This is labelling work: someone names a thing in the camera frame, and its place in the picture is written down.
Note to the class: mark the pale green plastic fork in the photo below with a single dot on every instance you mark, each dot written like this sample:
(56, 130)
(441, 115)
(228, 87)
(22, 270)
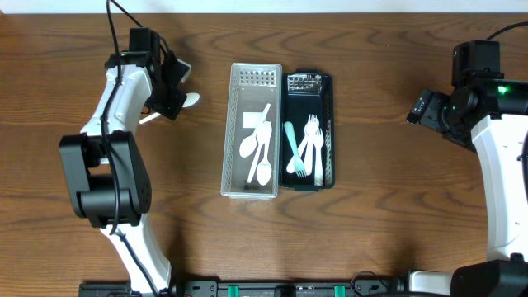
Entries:
(293, 148)

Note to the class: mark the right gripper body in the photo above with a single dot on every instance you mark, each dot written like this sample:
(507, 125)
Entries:
(431, 114)

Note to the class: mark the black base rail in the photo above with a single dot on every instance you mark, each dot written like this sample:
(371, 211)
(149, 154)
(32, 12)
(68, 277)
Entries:
(362, 286)

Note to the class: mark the white fork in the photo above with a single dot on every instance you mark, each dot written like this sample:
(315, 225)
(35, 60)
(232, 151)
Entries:
(318, 141)
(311, 129)

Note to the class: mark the white spoon long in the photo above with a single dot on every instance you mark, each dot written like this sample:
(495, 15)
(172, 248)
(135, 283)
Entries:
(264, 166)

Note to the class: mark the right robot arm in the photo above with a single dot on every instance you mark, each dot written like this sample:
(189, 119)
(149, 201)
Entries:
(488, 117)

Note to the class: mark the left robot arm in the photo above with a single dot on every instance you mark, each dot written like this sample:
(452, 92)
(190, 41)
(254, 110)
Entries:
(107, 181)

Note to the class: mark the clear plastic basket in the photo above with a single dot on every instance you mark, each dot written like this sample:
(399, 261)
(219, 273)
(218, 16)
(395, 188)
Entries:
(251, 87)

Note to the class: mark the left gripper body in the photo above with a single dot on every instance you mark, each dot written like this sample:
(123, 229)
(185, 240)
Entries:
(172, 104)

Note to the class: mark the white spoon top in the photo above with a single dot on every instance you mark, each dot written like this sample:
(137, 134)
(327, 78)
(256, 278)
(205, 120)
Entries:
(191, 99)

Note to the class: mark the black plastic basket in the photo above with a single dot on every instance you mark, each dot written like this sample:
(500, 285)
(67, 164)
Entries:
(307, 93)

